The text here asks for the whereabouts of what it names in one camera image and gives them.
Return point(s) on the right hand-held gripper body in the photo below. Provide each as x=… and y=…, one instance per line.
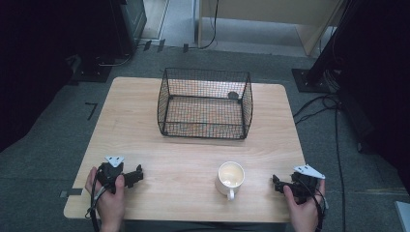
x=304, y=183

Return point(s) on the white cup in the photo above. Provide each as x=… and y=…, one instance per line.
x=230, y=180

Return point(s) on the dark curtain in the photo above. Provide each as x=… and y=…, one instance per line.
x=35, y=64
x=377, y=80

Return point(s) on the person's right hand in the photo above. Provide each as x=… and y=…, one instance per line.
x=303, y=214

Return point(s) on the beige wooden cabinet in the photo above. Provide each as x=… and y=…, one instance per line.
x=274, y=13

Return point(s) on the black stand base plate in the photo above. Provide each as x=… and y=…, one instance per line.
x=92, y=71
x=309, y=82

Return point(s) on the grey tape strip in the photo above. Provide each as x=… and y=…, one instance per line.
x=71, y=192

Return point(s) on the pale grey box corner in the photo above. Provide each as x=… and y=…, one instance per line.
x=403, y=216

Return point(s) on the black tape corner mark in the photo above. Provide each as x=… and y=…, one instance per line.
x=92, y=109

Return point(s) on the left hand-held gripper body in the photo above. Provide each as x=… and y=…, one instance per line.
x=109, y=172

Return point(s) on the person's left hand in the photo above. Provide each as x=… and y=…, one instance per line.
x=111, y=203

